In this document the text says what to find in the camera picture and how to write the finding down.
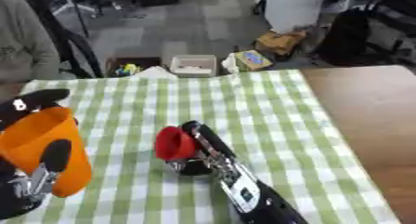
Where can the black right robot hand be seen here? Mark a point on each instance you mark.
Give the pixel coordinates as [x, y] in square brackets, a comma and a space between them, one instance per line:
[214, 141]

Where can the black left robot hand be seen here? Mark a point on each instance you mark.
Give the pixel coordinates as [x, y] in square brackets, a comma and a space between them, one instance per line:
[21, 105]

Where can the orange plastic cup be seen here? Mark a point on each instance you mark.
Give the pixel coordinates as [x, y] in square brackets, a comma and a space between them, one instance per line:
[38, 131]

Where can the red plastic cup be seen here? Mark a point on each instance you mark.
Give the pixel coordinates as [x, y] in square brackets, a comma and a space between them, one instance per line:
[173, 144]

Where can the silver and black right robot arm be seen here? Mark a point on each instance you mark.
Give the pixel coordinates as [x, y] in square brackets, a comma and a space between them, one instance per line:
[254, 196]

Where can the person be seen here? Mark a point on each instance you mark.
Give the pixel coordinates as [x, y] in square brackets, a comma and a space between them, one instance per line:
[24, 38]

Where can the white plastic box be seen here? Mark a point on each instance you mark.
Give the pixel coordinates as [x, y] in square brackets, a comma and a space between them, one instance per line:
[193, 65]

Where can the black office chair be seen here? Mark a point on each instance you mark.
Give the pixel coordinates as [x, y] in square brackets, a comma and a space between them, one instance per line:
[76, 48]

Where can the white plastic bag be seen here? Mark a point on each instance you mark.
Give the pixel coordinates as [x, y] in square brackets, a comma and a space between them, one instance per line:
[229, 63]

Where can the yellow box with blue print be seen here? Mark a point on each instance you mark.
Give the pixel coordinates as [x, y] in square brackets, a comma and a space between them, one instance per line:
[252, 60]

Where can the brown cardboard box with toys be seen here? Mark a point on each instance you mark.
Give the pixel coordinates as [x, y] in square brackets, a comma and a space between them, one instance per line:
[130, 67]

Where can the yellow bag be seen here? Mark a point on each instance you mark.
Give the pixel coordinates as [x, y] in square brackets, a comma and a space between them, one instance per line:
[280, 42]

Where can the white cabinet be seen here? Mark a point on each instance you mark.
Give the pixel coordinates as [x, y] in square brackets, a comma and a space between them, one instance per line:
[295, 6]

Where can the black backpack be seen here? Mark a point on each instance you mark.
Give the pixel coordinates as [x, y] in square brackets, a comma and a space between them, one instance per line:
[346, 38]

